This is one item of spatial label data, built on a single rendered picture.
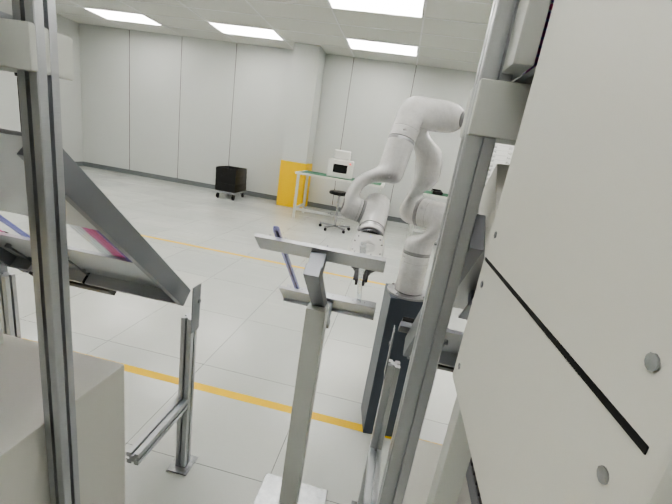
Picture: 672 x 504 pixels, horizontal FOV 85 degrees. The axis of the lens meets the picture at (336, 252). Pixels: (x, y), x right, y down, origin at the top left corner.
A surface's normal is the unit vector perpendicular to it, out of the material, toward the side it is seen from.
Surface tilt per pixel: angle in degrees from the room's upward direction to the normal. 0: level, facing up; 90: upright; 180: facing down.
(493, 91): 90
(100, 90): 90
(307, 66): 90
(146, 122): 90
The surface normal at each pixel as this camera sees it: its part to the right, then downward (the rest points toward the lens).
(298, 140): -0.18, 0.24
